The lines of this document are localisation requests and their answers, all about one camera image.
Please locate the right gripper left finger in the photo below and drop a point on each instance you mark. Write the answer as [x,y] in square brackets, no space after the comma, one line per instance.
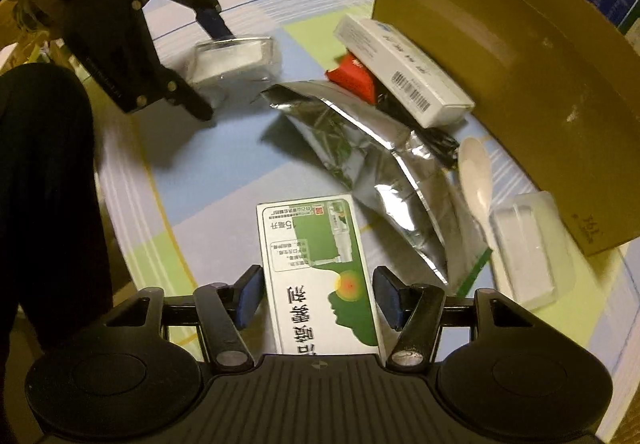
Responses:
[223,312]

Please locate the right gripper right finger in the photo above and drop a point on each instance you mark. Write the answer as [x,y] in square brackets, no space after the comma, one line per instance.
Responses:
[414,312]

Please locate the clear plastic container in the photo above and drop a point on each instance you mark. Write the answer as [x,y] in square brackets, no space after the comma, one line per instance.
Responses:
[239,59]

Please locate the green white medicine box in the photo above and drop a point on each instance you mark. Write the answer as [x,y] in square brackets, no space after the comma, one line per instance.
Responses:
[317,280]

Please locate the small clear plastic box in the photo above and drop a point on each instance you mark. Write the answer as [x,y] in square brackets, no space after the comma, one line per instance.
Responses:
[535,249]

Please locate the silver foil pouch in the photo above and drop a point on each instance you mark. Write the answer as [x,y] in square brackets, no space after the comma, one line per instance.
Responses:
[388,169]

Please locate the white plastic spoon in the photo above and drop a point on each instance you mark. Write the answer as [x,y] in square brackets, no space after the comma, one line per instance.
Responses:
[476,180]

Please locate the red candy packet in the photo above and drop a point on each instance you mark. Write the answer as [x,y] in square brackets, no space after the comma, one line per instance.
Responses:
[351,75]

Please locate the white long medicine box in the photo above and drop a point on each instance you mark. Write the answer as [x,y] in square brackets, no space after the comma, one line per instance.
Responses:
[425,90]

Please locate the checkered tablecloth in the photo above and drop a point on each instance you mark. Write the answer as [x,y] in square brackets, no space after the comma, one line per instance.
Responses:
[183,194]

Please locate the brown cardboard box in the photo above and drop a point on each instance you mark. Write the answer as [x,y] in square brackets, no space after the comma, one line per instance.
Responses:
[558,86]

